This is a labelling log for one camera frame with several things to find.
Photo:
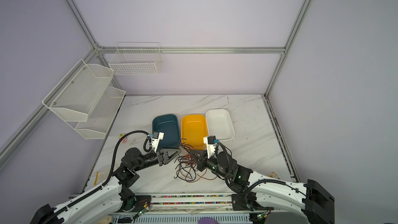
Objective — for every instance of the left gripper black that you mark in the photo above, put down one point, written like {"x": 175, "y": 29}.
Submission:
{"x": 163, "y": 158}

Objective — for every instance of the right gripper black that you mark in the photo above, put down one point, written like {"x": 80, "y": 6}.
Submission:
{"x": 201, "y": 160}

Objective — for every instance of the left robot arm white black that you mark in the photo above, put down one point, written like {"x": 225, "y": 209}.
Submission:
{"x": 113, "y": 193}

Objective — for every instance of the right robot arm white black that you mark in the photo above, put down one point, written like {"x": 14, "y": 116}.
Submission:
{"x": 309, "y": 199}

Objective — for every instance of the dark teal plastic bin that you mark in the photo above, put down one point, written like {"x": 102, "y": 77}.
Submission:
{"x": 167, "y": 124}

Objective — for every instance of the yellow plastic bin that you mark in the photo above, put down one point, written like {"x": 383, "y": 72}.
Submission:
{"x": 193, "y": 130}

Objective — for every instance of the white plastic bin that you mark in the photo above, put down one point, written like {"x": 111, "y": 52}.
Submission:
{"x": 219, "y": 124}

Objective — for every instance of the purple object at edge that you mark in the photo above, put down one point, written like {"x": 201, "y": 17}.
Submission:
{"x": 207, "y": 220}

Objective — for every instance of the lower white mesh shelf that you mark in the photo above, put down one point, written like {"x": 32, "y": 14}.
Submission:
{"x": 103, "y": 115}

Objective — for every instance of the white mesh shelf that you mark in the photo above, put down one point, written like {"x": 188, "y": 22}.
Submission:
{"x": 103, "y": 115}
{"x": 75, "y": 97}

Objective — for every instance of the upper white mesh shelf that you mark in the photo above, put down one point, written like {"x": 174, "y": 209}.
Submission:
{"x": 75, "y": 97}

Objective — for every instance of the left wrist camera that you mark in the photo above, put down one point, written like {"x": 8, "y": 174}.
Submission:
{"x": 154, "y": 140}

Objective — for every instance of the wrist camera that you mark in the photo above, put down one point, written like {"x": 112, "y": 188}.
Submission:
{"x": 154, "y": 140}
{"x": 210, "y": 142}

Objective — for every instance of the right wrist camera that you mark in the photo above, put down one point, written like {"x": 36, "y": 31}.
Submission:
{"x": 210, "y": 142}

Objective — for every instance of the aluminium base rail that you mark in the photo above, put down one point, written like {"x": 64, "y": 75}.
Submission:
{"x": 240, "y": 202}

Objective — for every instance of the white wire wall basket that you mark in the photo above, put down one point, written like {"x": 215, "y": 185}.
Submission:
{"x": 136, "y": 58}

